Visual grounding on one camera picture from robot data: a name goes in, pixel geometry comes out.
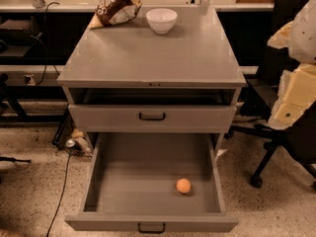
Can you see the white bowl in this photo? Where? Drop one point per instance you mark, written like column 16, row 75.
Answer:
column 161, row 20

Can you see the brown chip bag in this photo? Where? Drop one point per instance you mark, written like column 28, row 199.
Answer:
column 114, row 12

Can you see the silver round floor object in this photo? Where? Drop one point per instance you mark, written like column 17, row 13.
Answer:
column 70, row 143

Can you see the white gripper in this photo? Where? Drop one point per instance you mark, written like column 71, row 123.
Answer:
column 304, row 34

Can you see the wall power outlet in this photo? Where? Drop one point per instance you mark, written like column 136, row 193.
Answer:
column 29, row 80

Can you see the orange fruit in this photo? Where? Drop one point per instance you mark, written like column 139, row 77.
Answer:
column 183, row 186

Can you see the black office chair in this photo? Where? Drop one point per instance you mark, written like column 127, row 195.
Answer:
column 261, row 93

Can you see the open grey middle drawer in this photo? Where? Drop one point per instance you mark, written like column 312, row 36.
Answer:
column 132, row 185

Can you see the grey drawer cabinet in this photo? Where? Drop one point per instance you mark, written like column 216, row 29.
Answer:
column 192, row 65

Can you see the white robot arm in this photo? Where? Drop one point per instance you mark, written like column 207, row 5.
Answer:
column 302, row 44

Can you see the closed grey upper drawer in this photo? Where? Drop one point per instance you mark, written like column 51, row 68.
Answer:
column 171, row 119

